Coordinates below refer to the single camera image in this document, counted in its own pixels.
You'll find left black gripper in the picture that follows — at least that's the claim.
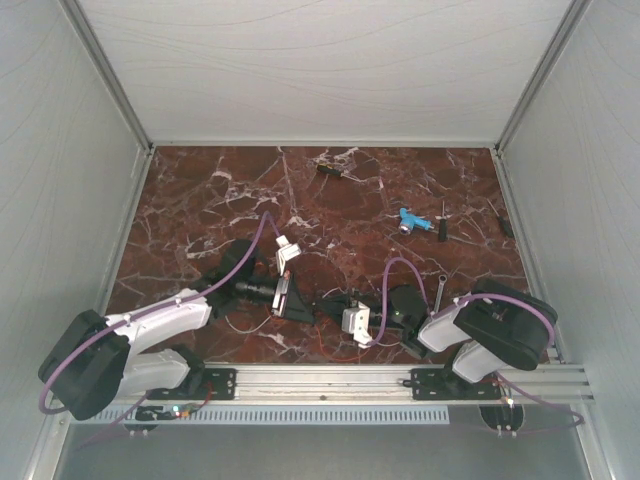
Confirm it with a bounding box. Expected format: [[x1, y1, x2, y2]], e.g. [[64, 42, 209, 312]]
[[236, 269, 317, 324]]

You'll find orange wire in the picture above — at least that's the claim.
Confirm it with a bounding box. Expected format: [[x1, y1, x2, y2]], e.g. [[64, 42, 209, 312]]
[[317, 324, 371, 364]]

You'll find white wire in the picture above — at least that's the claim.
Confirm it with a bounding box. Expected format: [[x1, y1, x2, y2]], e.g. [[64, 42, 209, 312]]
[[224, 314, 274, 335]]

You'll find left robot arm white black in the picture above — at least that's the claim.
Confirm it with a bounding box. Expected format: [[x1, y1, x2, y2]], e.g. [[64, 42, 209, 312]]
[[38, 236, 314, 420]]

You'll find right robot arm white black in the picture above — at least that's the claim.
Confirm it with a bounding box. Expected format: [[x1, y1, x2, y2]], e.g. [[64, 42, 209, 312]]
[[317, 278, 558, 400]]

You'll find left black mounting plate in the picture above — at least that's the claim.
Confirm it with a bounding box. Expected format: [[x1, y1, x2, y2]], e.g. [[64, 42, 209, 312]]
[[195, 368, 237, 401]]

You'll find black mounting plate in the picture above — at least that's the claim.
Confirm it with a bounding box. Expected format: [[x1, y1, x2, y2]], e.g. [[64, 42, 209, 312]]
[[195, 368, 237, 401], [401, 368, 502, 401]]

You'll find silver wrench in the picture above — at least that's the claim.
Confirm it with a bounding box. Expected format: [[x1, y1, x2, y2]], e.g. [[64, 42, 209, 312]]
[[432, 274, 448, 314]]

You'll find blue plastic connector tool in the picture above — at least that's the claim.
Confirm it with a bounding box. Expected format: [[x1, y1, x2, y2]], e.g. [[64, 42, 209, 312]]
[[398, 208, 432, 235]]

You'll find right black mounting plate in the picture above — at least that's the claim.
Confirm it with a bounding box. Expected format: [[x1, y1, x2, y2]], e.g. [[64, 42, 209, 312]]
[[401, 368, 502, 401]]

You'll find small black screwdriver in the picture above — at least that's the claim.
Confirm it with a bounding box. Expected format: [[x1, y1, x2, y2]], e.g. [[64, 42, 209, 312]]
[[437, 201, 448, 242]]

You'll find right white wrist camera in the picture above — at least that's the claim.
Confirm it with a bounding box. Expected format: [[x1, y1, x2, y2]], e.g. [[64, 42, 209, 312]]
[[341, 301, 373, 349]]

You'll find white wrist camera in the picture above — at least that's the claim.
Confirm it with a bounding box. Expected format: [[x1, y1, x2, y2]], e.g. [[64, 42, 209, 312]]
[[341, 301, 373, 349], [276, 235, 301, 276]]

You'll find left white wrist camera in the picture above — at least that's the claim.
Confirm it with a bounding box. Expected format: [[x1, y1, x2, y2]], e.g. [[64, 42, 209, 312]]
[[276, 235, 301, 276]]

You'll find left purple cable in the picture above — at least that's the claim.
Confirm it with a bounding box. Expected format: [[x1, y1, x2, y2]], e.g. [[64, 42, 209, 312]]
[[38, 209, 284, 449]]

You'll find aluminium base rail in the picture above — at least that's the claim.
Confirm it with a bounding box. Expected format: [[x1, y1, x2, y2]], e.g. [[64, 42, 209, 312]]
[[114, 363, 594, 405]]

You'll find grey slotted cable duct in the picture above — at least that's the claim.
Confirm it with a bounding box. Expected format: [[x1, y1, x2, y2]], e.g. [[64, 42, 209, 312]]
[[122, 405, 450, 426]]

